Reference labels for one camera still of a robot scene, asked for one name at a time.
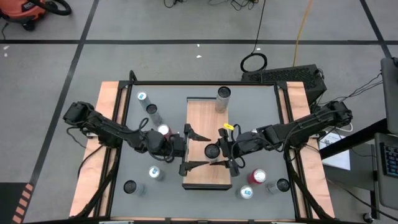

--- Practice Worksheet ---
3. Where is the black perforated computer case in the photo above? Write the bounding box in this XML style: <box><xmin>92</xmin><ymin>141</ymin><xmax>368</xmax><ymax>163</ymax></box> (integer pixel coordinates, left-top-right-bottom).
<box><xmin>241</xmin><ymin>64</ymin><xmax>328</xmax><ymax>105</ymax></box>

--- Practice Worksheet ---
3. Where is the black coiled floor cable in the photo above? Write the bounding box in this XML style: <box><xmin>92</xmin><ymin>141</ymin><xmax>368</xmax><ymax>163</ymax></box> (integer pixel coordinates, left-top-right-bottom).
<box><xmin>239</xmin><ymin>0</ymin><xmax>269</xmax><ymax>74</ymax></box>

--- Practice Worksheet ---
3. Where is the grey monitor back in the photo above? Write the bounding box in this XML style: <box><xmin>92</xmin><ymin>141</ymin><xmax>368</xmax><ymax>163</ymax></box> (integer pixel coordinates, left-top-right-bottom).
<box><xmin>381</xmin><ymin>57</ymin><xmax>398</xmax><ymax>125</ymax></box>

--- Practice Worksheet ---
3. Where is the black frame strut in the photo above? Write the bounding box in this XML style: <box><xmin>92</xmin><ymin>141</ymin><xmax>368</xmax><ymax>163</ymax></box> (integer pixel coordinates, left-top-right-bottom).
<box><xmin>73</xmin><ymin>146</ymin><xmax>123</xmax><ymax>218</ymax></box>
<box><xmin>287</xmin><ymin>155</ymin><xmax>330</xmax><ymax>219</ymax></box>

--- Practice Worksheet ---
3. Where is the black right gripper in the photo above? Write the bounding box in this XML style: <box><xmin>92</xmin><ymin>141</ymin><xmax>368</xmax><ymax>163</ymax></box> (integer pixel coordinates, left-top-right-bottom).
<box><xmin>209</xmin><ymin>128</ymin><xmax>247</xmax><ymax>178</ymax></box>

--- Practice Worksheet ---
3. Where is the orange shop vacuum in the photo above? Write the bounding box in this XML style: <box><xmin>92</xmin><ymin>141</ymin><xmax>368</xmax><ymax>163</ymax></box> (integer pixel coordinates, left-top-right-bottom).
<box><xmin>0</xmin><ymin>0</ymin><xmax>47</xmax><ymax>31</ymax></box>

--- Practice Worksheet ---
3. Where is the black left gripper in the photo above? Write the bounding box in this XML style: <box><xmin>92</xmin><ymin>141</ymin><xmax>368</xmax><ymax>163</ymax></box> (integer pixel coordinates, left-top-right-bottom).
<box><xmin>167</xmin><ymin>123</ymin><xmax>213</xmax><ymax>177</ymax></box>

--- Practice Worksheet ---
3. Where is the black desk beam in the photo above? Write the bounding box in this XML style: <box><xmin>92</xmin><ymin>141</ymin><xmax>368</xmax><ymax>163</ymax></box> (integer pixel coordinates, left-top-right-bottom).
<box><xmin>319</xmin><ymin>118</ymin><xmax>398</xmax><ymax>160</ymax></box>

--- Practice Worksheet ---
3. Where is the white adapter cable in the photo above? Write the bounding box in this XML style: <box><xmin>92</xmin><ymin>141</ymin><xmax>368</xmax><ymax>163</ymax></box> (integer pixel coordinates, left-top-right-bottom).
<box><xmin>337</xmin><ymin>121</ymin><xmax>354</xmax><ymax>133</ymax></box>

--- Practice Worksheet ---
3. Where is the wooden table side board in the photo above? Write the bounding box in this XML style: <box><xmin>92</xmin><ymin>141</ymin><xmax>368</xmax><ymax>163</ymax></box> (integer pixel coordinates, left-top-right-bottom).
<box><xmin>68</xmin><ymin>81</ymin><xmax>129</xmax><ymax>218</ymax></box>
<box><xmin>284</xmin><ymin>81</ymin><xmax>336</xmax><ymax>219</ymax></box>

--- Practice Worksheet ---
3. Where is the black orange striped floor mat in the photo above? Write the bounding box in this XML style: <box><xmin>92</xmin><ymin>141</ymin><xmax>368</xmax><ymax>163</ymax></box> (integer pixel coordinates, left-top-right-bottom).
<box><xmin>0</xmin><ymin>182</ymin><xmax>35</xmax><ymax>224</ymax></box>

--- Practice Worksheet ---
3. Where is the black vacuum hose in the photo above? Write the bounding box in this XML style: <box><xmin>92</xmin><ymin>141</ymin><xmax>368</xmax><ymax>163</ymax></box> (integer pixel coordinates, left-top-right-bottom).
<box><xmin>29</xmin><ymin>0</ymin><xmax>73</xmax><ymax>17</ymax></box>

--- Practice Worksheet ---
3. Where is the silver blue energy drink can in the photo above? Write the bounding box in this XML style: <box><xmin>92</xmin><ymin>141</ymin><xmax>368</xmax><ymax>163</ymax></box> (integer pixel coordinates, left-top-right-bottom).
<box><xmin>235</xmin><ymin>185</ymin><xmax>254</xmax><ymax>200</ymax></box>
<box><xmin>147</xmin><ymin>165</ymin><xmax>166</xmax><ymax>182</ymax></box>
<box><xmin>136</xmin><ymin>91</ymin><xmax>152</xmax><ymax>110</ymax></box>

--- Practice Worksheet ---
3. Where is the yellow hanging cable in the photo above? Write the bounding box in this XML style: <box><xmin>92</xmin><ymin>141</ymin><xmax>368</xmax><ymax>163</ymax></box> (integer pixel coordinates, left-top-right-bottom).
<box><xmin>292</xmin><ymin>0</ymin><xmax>313</xmax><ymax>67</ymax></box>

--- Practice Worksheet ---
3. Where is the wooden shelf black metal frame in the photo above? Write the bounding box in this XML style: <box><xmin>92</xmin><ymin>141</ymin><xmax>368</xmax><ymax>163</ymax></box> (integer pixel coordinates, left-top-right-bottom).
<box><xmin>182</xmin><ymin>96</ymin><xmax>233</xmax><ymax>191</ymax></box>

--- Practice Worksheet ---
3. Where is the white paper sheet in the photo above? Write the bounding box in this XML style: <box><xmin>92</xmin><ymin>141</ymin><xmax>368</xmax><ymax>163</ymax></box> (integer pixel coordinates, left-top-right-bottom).
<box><xmin>318</xmin><ymin>130</ymin><xmax>351</xmax><ymax>171</ymax></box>

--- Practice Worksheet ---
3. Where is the grey equipment cart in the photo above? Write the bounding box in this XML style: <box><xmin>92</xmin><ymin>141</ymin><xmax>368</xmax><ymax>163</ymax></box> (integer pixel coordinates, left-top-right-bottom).
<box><xmin>374</xmin><ymin>132</ymin><xmax>398</xmax><ymax>211</ymax></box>

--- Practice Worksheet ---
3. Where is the white slim can black lid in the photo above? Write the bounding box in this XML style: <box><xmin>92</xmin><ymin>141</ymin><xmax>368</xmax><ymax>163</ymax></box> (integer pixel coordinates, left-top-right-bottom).
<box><xmin>203</xmin><ymin>143</ymin><xmax>222</xmax><ymax>164</ymax></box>
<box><xmin>215</xmin><ymin>86</ymin><xmax>233</xmax><ymax>114</ymax></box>

